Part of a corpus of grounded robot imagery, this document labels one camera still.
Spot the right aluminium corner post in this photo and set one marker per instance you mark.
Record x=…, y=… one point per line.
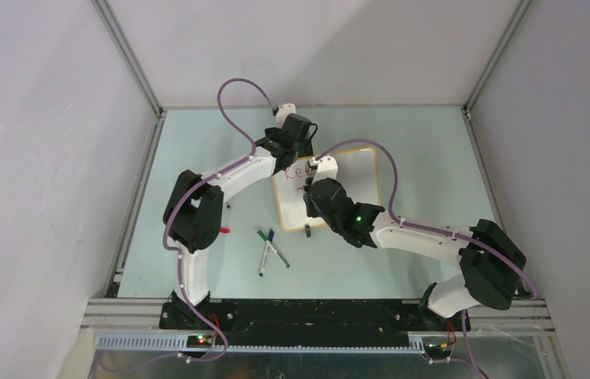
x=508, y=33

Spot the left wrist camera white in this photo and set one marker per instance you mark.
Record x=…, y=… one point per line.
x=281, y=112

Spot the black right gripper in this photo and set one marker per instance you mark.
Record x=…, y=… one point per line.
x=312, y=211

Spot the aluminium frame rail front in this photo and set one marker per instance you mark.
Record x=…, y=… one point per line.
x=524, y=318

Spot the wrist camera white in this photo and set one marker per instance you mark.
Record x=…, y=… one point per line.
x=322, y=168
x=281, y=112

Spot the blue marker pen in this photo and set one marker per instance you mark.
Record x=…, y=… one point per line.
x=267, y=239

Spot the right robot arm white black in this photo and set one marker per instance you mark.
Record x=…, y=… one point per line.
x=488, y=260

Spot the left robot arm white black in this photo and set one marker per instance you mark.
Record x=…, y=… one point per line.
x=193, y=215

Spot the grey cable duct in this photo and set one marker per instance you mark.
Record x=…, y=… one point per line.
x=184, y=343

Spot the left aluminium corner post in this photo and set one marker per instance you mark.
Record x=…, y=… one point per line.
x=127, y=53

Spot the whiteboard with orange frame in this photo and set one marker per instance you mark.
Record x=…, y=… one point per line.
x=357, y=172

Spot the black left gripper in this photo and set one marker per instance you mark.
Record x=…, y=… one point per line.
x=305, y=148

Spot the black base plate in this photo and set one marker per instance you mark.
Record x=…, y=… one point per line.
x=311, y=323

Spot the aluminium corner post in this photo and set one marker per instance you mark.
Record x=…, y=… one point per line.
x=127, y=53
x=508, y=33

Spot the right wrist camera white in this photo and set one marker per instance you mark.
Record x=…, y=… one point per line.
x=322, y=168

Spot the green marker pen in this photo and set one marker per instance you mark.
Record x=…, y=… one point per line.
x=279, y=255

